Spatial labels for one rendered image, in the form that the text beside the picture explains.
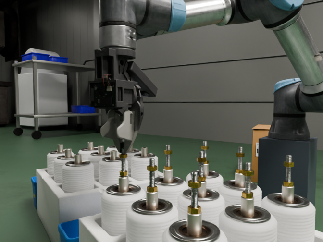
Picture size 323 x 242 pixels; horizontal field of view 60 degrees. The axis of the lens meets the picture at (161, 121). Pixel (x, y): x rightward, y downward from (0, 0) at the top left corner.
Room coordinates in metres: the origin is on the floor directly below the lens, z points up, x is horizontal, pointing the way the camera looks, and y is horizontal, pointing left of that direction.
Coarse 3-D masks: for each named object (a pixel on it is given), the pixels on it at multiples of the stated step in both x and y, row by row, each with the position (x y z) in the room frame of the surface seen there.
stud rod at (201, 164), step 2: (200, 152) 0.56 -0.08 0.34; (202, 152) 0.56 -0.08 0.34; (200, 154) 0.56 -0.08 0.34; (202, 154) 0.56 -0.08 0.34; (200, 156) 0.56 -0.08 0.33; (202, 156) 0.56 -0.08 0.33; (200, 162) 0.56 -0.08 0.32; (202, 162) 0.56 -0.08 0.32; (200, 164) 0.56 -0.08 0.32; (202, 164) 0.56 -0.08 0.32; (200, 166) 0.56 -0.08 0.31; (202, 166) 0.56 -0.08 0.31; (200, 168) 0.56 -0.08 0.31; (202, 168) 0.56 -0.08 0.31; (200, 170) 0.56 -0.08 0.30; (202, 170) 0.56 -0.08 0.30; (200, 172) 0.56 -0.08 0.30; (202, 172) 0.56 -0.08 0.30; (200, 174) 0.56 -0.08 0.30; (202, 174) 0.56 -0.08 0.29; (200, 176) 0.56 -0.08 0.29; (202, 176) 0.56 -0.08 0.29
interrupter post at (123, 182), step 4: (120, 176) 0.60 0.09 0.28; (120, 180) 0.59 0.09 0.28; (124, 180) 0.59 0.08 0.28; (128, 180) 0.60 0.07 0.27; (120, 184) 0.59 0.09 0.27; (124, 184) 0.59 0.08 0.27; (128, 184) 0.60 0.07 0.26; (120, 188) 0.59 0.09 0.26; (124, 188) 0.59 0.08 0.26; (128, 188) 0.60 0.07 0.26
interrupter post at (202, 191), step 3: (201, 183) 0.55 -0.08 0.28; (204, 183) 0.56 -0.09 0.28; (201, 186) 0.55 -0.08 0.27; (204, 186) 0.56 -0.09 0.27; (198, 189) 0.56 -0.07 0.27; (201, 189) 0.55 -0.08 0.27; (204, 189) 0.56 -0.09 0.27; (198, 192) 0.56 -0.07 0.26; (201, 192) 0.55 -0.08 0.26; (204, 192) 0.56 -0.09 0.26; (198, 195) 0.56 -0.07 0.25; (201, 195) 0.55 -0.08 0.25; (204, 195) 0.56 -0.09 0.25
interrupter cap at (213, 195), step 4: (184, 192) 0.57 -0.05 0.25; (188, 192) 0.57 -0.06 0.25; (208, 192) 0.58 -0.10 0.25; (212, 192) 0.57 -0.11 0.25; (216, 192) 0.57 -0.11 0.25; (184, 196) 0.55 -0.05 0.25; (188, 196) 0.55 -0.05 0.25; (208, 196) 0.56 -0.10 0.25; (212, 196) 0.55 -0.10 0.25; (216, 196) 0.54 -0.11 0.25; (200, 200) 0.53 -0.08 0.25; (204, 200) 0.53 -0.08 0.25; (208, 200) 0.53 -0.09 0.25; (212, 200) 0.53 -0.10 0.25
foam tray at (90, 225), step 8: (88, 216) 0.63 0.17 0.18; (96, 216) 0.63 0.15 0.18; (80, 224) 0.61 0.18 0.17; (88, 224) 0.58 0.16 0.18; (96, 224) 0.58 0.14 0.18; (80, 232) 0.61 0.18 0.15; (88, 232) 0.56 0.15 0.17; (96, 232) 0.55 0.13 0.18; (104, 232) 0.55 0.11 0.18; (320, 232) 0.55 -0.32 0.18; (80, 240) 0.61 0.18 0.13; (88, 240) 0.56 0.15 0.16; (96, 240) 0.52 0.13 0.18; (104, 240) 0.52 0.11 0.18; (112, 240) 0.52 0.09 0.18; (120, 240) 0.52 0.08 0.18; (320, 240) 0.53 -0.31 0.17
